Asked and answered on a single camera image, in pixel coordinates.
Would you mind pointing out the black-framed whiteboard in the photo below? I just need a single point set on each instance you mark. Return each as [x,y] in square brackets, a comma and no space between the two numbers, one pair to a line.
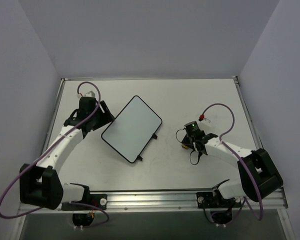
[132,129]

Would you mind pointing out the aluminium front frame rail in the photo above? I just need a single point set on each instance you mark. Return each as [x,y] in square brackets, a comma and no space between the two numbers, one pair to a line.
[160,201]

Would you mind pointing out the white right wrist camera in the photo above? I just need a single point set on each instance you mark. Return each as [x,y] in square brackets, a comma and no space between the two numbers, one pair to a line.
[203,118]

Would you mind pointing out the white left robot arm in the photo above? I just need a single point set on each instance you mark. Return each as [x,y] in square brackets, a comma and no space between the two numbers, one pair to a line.
[40,185]

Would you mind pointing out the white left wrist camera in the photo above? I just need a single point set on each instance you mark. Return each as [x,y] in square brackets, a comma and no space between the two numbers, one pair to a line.
[88,94]

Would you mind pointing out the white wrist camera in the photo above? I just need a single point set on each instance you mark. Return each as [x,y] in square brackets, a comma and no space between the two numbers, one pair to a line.
[88,94]
[203,118]

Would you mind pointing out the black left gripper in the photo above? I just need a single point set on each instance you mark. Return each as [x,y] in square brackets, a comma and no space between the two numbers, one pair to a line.
[105,113]

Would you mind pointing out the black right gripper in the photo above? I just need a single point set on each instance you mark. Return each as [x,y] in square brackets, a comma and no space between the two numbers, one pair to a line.
[188,141]

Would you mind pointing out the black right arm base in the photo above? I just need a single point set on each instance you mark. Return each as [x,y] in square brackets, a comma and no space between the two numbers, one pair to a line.
[216,209]

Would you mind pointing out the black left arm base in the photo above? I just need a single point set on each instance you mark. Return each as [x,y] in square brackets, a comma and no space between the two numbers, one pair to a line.
[96,203]

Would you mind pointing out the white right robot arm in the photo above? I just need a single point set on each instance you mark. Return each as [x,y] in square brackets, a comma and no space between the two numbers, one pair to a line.
[258,175]

